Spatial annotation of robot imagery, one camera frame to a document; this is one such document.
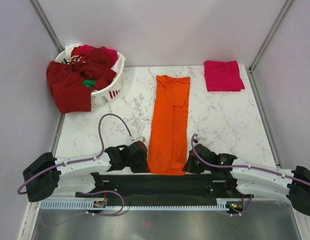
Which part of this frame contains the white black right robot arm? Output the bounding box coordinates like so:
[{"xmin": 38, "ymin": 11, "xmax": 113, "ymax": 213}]
[{"xmin": 183, "ymin": 144, "xmax": 310, "ymax": 217}]

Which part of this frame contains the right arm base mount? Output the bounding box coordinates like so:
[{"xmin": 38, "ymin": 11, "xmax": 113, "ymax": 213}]
[{"xmin": 207, "ymin": 179, "xmax": 250, "ymax": 199}]

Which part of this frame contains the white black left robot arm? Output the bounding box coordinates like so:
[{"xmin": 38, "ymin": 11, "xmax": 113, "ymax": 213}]
[{"xmin": 23, "ymin": 140, "xmax": 149, "ymax": 203}]

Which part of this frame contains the white patterned shirt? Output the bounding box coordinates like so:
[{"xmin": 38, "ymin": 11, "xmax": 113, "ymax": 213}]
[{"xmin": 64, "ymin": 43, "xmax": 86, "ymax": 66}]

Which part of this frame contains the dark red t shirt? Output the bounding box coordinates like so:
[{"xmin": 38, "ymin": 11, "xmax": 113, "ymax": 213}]
[{"xmin": 46, "ymin": 57, "xmax": 116, "ymax": 114}]

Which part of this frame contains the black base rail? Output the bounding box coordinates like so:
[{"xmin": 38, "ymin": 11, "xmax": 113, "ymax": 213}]
[{"xmin": 74, "ymin": 172, "xmax": 255, "ymax": 207}]

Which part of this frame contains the white slotted cable duct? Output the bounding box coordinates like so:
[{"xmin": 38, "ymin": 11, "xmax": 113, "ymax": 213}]
[{"xmin": 40, "ymin": 199, "xmax": 229, "ymax": 211}]

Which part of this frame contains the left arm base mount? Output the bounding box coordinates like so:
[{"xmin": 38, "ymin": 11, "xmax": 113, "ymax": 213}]
[{"xmin": 74, "ymin": 172, "xmax": 125, "ymax": 201}]

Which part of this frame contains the folded pink t shirt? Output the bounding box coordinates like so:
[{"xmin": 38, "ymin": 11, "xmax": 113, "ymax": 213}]
[{"xmin": 204, "ymin": 60, "xmax": 245, "ymax": 92}]

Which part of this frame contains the orange t shirt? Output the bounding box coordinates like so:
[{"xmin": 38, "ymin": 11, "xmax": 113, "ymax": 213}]
[{"xmin": 148, "ymin": 75, "xmax": 190, "ymax": 176}]

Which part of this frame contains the pink shirt in basket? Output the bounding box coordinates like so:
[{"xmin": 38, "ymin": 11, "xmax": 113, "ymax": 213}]
[{"xmin": 78, "ymin": 44, "xmax": 118, "ymax": 68}]

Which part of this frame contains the green cloth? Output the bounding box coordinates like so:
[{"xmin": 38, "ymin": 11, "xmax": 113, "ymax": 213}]
[{"xmin": 82, "ymin": 79, "xmax": 96, "ymax": 88}]

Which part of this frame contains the white plastic laundry basket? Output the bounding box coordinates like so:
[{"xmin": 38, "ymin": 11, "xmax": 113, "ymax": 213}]
[{"xmin": 55, "ymin": 50, "xmax": 126, "ymax": 107}]

